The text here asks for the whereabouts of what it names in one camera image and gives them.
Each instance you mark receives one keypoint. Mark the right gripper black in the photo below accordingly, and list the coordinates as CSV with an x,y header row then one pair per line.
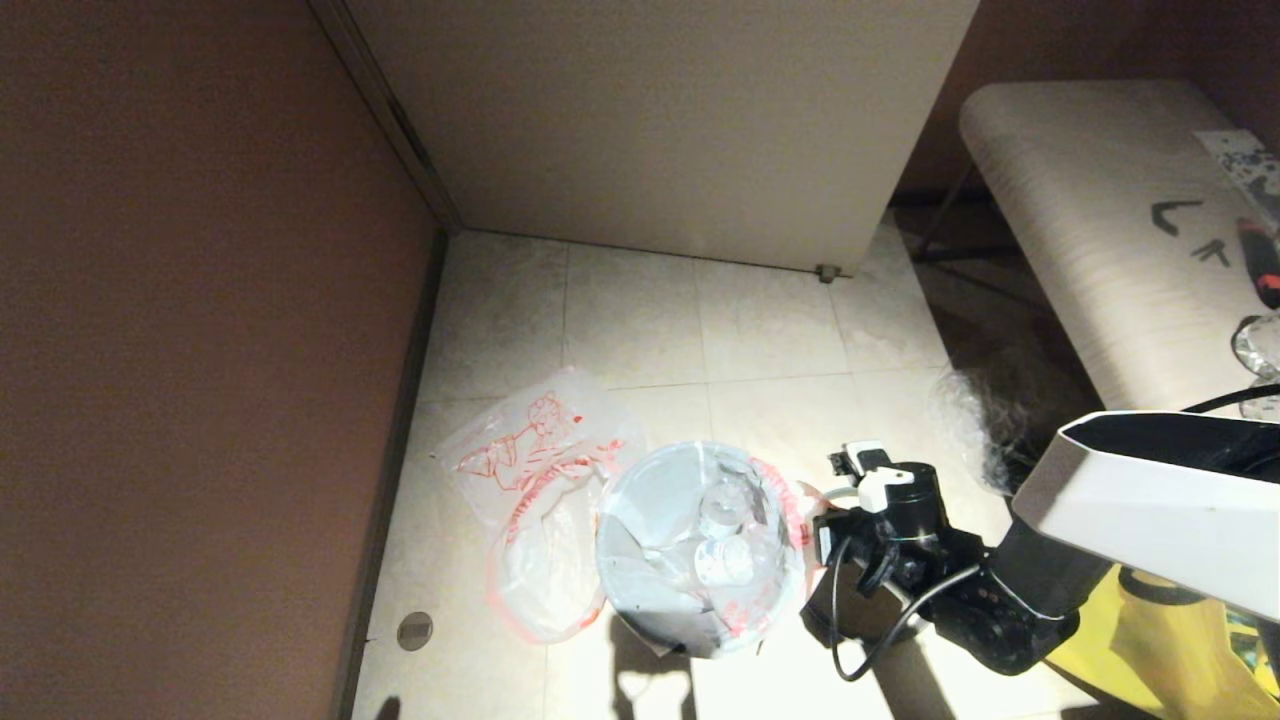
x,y
910,550

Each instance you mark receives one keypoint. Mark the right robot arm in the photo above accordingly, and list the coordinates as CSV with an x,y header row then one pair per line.
x,y
1150,500

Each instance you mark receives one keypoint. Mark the black round trash bin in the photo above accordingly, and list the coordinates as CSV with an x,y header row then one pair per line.
x,y
650,635

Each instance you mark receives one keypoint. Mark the crumpled clear plastic bag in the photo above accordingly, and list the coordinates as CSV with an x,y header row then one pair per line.
x,y
960,410

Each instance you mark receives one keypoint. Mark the yellow plastic bag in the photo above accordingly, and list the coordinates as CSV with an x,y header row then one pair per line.
x,y
1140,650

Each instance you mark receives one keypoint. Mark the small door bottom stopper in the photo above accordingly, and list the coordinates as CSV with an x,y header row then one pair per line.
x,y
827,272

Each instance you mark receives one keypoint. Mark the black metal table leg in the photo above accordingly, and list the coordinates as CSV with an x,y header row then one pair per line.
x,y
940,215

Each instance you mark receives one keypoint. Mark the dark baseboard strip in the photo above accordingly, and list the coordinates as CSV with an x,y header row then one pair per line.
x,y
400,450

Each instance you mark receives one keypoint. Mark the white wood-grain table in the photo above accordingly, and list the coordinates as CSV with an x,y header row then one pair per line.
x,y
1080,200

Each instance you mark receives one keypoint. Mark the large beige cabinet box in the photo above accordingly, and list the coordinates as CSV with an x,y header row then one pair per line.
x,y
650,120

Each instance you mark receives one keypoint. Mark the crumpled clear plastic cup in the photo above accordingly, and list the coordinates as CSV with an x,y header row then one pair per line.
x,y
1264,402

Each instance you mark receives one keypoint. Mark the glass object on table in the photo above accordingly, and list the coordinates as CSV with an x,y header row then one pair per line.
x,y
1262,345

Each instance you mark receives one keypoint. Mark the red and black hand tool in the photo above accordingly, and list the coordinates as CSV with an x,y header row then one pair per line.
x,y
1262,265

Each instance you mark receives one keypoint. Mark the printed paper sheet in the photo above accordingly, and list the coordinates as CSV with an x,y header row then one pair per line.
x,y
1245,165

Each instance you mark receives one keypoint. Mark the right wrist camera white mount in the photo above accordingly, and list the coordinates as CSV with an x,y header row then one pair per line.
x,y
880,475

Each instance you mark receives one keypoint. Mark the black angle bracket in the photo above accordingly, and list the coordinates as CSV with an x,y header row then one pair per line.
x,y
1160,215

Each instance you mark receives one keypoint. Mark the small black forked bracket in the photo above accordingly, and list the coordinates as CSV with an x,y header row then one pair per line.
x,y
1212,252

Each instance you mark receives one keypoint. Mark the dark door frame strip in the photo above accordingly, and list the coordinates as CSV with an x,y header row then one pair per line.
x,y
400,130

